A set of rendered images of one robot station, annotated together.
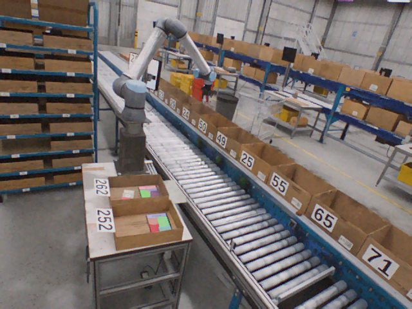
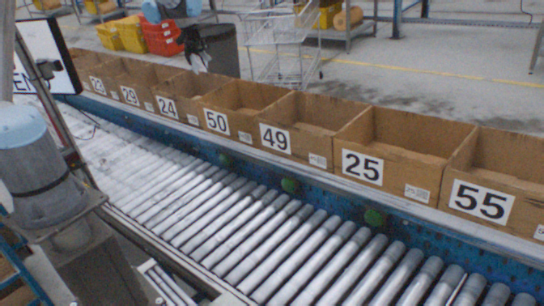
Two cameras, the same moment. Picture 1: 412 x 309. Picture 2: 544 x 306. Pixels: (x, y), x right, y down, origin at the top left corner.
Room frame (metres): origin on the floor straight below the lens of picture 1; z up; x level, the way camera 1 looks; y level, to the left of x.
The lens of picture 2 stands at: (0.95, 0.14, 1.76)
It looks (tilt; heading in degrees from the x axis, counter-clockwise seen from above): 37 degrees down; 355
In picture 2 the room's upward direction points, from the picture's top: 11 degrees counter-clockwise
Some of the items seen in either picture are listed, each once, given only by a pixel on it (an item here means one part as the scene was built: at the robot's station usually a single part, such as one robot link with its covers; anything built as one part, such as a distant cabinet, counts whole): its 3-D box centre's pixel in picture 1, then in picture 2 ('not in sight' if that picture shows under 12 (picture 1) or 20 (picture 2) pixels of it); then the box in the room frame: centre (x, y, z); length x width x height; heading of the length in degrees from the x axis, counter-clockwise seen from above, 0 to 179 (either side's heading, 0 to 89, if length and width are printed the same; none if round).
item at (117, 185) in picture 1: (137, 191); not in sight; (1.49, 0.43, 0.80); 0.38 x 0.28 x 0.10; 118
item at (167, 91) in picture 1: (172, 96); (122, 78); (3.65, 0.63, 0.96); 0.39 x 0.29 x 0.17; 35
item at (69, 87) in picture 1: (68, 84); not in sight; (2.47, 1.49, 1.19); 0.40 x 0.30 x 0.10; 125
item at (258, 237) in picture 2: (196, 172); (260, 236); (2.05, 0.06, 0.72); 0.52 x 0.05 x 0.05; 125
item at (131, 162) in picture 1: (132, 149); (96, 273); (1.88, 0.61, 0.91); 0.26 x 0.26 x 0.33; 30
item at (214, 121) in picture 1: (217, 127); (247, 111); (2.68, -0.05, 0.96); 0.39 x 0.29 x 0.17; 35
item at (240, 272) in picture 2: (199, 176); (272, 243); (2.00, 0.02, 0.72); 0.52 x 0.05 x 0.05; 125
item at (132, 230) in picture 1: (146, 222); not in sight; (1.20, 0.28, 0.80); 0.38 x 0.28 x 0.10; 118
